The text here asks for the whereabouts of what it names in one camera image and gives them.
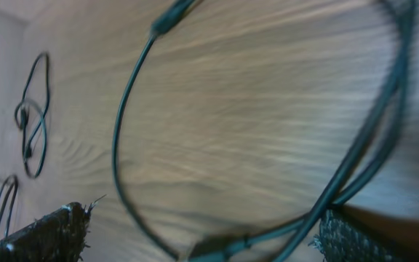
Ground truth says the thin black usb cable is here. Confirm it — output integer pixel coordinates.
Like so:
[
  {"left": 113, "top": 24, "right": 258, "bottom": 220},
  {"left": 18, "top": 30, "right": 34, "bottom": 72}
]
[{"left": 111, "top": 0, "right": 419, "bottom": 262}]

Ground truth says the black usb cable grey plug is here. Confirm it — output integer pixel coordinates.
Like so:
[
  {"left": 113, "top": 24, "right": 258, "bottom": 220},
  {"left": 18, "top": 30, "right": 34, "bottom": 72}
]
[{"left": 13, "top": 51, "right": 52, "bottom": 180}]

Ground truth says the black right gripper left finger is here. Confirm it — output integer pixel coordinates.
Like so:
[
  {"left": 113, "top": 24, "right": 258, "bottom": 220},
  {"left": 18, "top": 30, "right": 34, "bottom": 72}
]
[{"left": 0, "top": 201, "right": 98, "bottom": 262}]

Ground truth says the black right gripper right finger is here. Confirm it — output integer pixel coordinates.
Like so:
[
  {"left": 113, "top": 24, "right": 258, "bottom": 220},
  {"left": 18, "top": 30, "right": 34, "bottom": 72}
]
[{"left": 309, "top": 209, "right": 419, "bottom": 262}]

